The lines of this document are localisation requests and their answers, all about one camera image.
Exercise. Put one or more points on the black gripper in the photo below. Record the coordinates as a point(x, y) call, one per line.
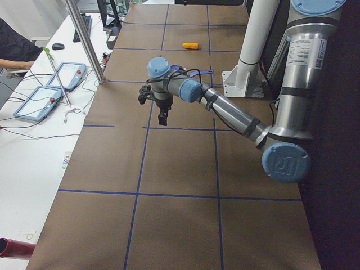
point(163, 104)

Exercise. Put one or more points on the yellow corn cob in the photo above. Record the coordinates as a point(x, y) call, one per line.
point(191, 46)

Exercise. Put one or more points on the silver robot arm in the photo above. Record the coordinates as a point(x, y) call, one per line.
point(302, 50)

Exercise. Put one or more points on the white support column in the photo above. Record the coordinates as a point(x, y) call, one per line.
point(245, 79)

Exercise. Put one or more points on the far teach pendant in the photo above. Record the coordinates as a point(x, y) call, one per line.
point(71, 74)

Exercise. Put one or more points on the teach pendant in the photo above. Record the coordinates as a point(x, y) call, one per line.
point(71, 74)
point(39, 104)

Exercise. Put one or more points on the near teach pendant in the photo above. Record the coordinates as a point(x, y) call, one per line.
point(39, 104)

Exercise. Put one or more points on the black computer mouse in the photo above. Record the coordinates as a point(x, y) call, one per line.
point(58, 46)

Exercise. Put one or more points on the metal grabber stick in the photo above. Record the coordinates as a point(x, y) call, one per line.
point(50, 58)

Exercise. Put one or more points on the seated person in black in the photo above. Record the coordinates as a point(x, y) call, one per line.
point(17, 52)

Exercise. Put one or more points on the red cylinder object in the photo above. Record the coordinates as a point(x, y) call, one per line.
point(16, 249)

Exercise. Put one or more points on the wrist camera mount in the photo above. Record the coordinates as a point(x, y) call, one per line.
point(145, 93)

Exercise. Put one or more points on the dark pot with purple handle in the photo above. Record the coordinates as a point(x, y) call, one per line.
point(191, 72)

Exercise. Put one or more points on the aluminium frame post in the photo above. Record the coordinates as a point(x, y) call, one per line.
point(79, 25)

